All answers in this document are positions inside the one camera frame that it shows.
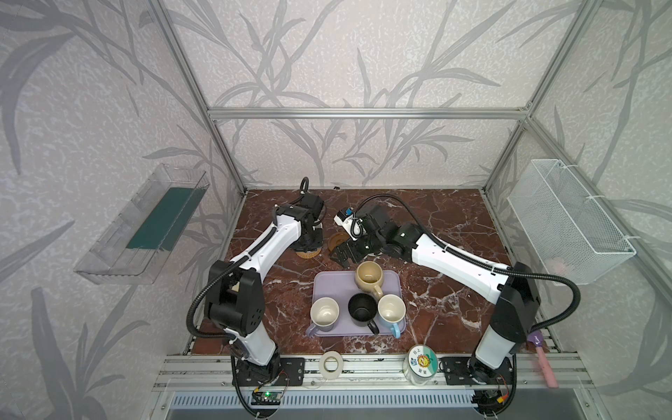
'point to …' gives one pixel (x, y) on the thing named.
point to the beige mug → (368, 276)
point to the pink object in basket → (557, 266)
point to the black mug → (362, 310)
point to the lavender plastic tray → (339, 307)
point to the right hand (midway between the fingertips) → (338, 247)
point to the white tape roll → (331, 375)
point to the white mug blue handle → (391, 310)
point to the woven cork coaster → (309, 254)
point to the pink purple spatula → (536, 339)
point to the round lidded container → (419, 364)
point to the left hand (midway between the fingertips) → (313, 245)
